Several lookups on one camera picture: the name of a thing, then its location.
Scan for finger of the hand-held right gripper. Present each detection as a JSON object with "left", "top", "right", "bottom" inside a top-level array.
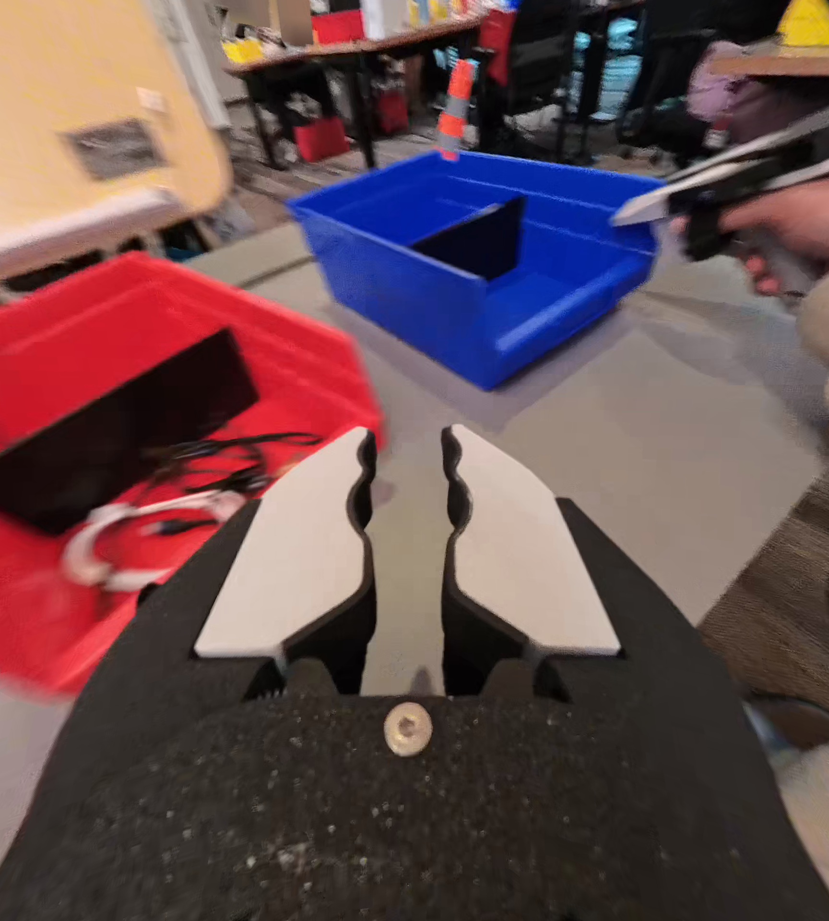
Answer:
[
  {"left": 610, "top": 160, "right": 829, "bottom": 228},
  {"left": 663, "top": 118, "right": 829, "bottom": 191}
]

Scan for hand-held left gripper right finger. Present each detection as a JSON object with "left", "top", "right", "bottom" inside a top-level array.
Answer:
[{"left": 441, "top": 425, "right": 623, "bottom": 695}]

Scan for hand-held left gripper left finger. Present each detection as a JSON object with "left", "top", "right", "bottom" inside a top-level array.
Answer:
[{"left": 193, "top": 426, "right": 378, "bottom": 695}]

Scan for black braided cable orange plugs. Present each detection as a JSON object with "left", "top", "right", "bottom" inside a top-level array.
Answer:
[{"left": 144, "top": 432, "right": 322, "bottom": 537}]

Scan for white USB cable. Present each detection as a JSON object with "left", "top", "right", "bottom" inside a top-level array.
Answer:
[{"left": 62, "top": 489, "right": 246, "bottom": 592}]

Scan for blue plastic bin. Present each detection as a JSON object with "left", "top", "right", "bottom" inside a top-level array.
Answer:
[{"left": 286, "top": 150, "right": 663, "bottom": 391}]

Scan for red plastic bin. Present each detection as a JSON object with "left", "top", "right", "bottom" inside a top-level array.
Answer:
[{"left": 0, "top": 252, "right": 387, "bottom": 699}]

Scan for grey desk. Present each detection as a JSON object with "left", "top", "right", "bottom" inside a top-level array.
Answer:
[{"left": 0, "top": 223, "right": 829, "bottom": 893}]

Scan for person's right hand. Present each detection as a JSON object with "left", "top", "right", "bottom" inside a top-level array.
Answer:
[{"left": 720, "top": 173, "right": 829, "bottom": 297}]

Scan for black bin divider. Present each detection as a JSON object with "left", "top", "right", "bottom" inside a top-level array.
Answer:
[
  {"left": 0, "top": 329, "right": 261, "bottom": 537},
  {"left": 411, "top": 196, "right": 527, "bottom": 282}
]

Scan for orange traffic cone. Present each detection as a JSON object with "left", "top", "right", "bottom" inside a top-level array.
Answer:
[{"left": 435, "top": 59, "right": 474, "bottom": 161}]

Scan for wooden background table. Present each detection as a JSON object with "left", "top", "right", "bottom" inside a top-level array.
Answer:
[{"left": 224, "top": 14, "right": 487, "bottom": 170}]

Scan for red plastic basket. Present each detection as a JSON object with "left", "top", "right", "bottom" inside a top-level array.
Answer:
[{"left": 311, "top": 11, "right": 365, "bottom": 44}]

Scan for wooden book stand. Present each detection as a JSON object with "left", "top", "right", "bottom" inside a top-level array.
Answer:
[{"left": 0, "top": 0, "right": 234, "bottom": 289}]

